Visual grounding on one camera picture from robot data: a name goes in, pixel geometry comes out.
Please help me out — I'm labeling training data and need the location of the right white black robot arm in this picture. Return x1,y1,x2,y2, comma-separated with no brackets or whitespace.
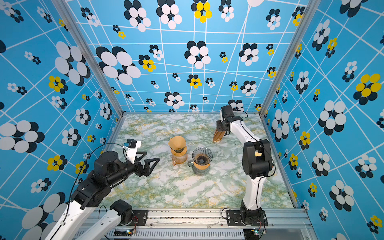
213,105,274,227

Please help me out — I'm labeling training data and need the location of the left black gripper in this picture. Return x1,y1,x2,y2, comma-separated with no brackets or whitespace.
107,150,160,187

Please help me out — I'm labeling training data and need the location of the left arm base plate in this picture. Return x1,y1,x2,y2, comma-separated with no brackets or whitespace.
120,210,148,227

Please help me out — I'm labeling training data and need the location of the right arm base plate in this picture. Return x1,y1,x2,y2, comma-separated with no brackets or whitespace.
223,209,269,227

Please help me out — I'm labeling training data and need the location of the aluminium front rail frame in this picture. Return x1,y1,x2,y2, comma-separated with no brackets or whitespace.
56,207,319,240

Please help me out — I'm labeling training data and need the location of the brown paper coffee filter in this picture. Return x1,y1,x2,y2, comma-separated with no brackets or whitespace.
169,136,187,149

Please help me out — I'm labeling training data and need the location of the grey glass carafe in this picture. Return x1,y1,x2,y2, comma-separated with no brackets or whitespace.
188,161,211,176

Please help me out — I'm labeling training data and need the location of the grey glass dripper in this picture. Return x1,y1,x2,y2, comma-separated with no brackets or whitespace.
192,147,213,166

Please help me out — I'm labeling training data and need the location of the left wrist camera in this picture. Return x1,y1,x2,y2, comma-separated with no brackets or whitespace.
123,139,142,164

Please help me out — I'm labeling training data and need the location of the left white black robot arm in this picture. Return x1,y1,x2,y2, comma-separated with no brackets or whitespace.
46,151,160,240

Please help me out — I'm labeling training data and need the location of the green glass dripper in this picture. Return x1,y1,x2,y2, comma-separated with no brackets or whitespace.
171,146,187,154

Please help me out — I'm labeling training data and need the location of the amber glass carafe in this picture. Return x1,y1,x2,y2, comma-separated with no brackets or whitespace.
171,150,188,166

